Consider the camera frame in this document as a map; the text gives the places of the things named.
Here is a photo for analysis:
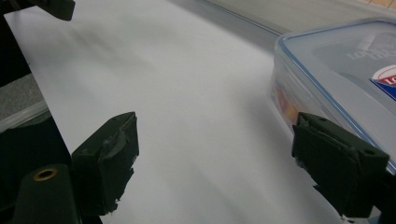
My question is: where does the clear plastic lidded container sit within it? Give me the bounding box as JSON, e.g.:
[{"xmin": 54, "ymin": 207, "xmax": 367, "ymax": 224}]
[{"xmin": 266, "ymin": 17, "xmax": 396, "ymax": 175}]

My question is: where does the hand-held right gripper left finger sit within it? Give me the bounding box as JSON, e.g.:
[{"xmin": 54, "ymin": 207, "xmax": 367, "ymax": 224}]
[{"xmin": 70, "ymin": 111, "xmax": 140, "ymax": 217}]

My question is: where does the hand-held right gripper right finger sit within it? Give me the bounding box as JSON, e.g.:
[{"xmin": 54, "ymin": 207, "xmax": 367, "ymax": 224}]
[{"xmin": 290, "ymin": 112, "xmax": 390, "ymax": 219}]

